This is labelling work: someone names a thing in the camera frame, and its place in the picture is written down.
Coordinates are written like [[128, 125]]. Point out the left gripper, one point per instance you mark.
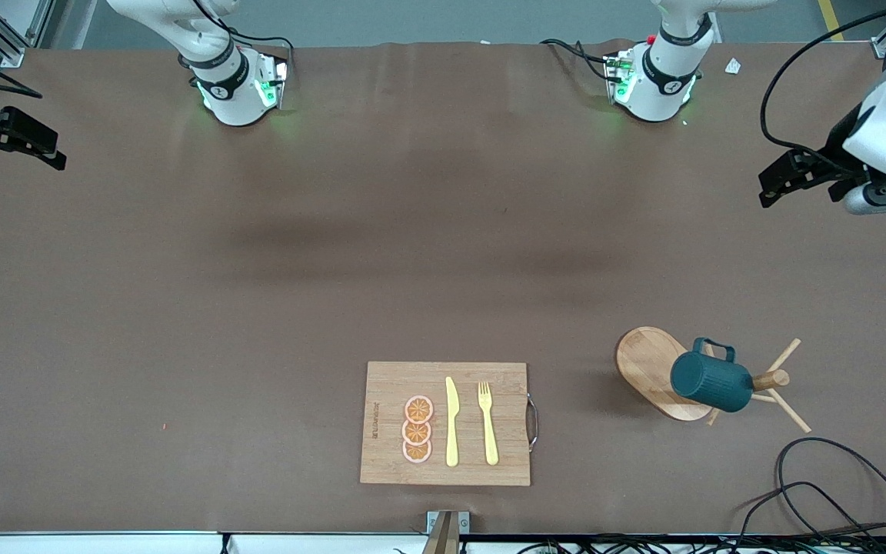
[[834, 153]]

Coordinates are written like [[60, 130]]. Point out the dark green ribbed cup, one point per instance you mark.
[[712, 381]]

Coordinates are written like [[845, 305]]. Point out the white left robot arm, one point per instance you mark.
[[654, 96]]

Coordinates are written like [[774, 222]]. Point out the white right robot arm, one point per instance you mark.
[[235, 96]]

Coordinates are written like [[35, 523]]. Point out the wooden cup rack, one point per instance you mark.
[[643, 362]]

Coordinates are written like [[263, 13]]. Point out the white paper scrap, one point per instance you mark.
[[733, 66]]

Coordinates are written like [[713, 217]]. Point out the brown table cover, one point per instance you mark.
[[443, 231]]

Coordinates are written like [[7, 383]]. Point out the yellow plastic fork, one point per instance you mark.
[[490, 438]]

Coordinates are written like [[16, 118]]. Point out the yellow plastic knife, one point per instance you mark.
[[452, 431]]

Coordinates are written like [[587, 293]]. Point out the toy orange slice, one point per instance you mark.
[[418, 409]]

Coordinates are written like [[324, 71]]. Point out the bamboo cutting board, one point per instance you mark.
[[389, 462]]

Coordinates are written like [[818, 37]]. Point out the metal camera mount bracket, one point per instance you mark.
[[443, 535]]

